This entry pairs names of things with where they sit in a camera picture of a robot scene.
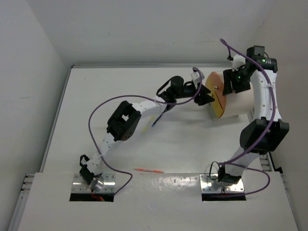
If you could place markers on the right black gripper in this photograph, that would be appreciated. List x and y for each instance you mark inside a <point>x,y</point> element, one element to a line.
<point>228,77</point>

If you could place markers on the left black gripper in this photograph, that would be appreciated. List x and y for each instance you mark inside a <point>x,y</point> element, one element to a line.
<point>202,97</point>

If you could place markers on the round drawer organizer box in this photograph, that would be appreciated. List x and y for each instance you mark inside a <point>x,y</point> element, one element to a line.
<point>233,104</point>

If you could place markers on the dark blue pen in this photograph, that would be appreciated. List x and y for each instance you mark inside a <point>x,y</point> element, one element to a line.
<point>154,123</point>

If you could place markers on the yellow pen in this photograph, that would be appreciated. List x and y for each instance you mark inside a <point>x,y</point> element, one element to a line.
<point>148,124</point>

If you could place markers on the orange pen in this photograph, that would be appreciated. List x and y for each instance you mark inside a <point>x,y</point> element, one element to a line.
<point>148,170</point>

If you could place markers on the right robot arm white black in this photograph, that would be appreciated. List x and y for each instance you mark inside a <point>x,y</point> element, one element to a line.
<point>258,72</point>

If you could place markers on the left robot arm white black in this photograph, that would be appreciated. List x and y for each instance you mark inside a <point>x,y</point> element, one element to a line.
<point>124,120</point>

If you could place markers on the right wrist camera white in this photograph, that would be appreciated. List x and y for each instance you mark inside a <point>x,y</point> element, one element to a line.
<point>238,62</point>

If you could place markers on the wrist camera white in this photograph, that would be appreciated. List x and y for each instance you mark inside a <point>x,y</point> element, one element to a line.
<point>238,62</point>
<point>196,77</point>

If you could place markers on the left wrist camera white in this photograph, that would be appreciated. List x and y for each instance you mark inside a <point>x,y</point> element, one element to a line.
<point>196,77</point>

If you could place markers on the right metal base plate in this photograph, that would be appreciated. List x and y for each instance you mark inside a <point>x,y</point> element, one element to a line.
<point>210,185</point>

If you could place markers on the metal base plate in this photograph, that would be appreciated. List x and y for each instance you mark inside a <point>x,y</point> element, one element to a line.
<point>210,185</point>
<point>105,183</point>

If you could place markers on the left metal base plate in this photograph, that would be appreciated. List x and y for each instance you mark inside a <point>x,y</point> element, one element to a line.
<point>105,183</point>

